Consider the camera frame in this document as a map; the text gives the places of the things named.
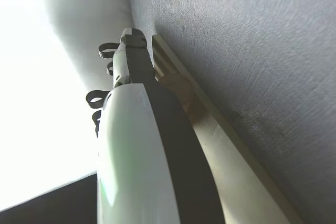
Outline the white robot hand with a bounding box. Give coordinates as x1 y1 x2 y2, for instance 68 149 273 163
86 27 226 224

